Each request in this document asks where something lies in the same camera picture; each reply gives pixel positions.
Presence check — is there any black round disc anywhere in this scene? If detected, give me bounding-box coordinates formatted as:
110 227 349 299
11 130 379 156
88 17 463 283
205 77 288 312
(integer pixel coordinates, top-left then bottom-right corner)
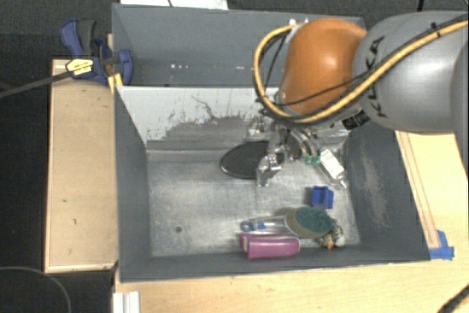
219 141 273 180

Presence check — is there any clear plastic bottle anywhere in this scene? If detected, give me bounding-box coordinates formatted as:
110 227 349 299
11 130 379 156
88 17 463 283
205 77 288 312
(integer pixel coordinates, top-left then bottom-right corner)
317 147 349 191

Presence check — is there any clear tool with blue rings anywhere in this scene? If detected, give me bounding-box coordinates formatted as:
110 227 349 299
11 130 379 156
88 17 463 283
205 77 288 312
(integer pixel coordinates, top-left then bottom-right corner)
240 215 291 234

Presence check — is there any blue plastic block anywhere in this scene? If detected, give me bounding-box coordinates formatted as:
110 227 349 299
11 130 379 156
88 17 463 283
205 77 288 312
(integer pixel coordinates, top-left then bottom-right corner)
305 185 336 210

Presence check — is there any grey metal bin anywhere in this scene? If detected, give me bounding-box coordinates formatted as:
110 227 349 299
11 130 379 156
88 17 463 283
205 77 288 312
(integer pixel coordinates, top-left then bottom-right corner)
111 2 432 283

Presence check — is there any green and tan round sponge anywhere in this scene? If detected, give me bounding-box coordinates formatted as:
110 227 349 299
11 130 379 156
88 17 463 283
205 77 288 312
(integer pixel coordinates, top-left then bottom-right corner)
282 206 335 240

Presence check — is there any purple plastic bottle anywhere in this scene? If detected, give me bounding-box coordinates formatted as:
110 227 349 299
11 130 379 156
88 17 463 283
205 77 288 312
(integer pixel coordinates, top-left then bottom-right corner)
238 232 302 261

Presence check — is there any small multicoloured toy animal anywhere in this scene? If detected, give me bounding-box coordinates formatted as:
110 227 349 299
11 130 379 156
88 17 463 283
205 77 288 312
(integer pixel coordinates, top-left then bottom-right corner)
316 224 346 251

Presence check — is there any pale wood board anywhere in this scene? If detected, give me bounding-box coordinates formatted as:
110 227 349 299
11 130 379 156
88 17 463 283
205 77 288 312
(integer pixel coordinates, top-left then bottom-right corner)
43 58 120 274

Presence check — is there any black cylinder on white bracket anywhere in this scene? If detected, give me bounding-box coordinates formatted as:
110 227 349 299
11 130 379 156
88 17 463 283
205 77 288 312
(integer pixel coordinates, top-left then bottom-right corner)
341 108 371 131

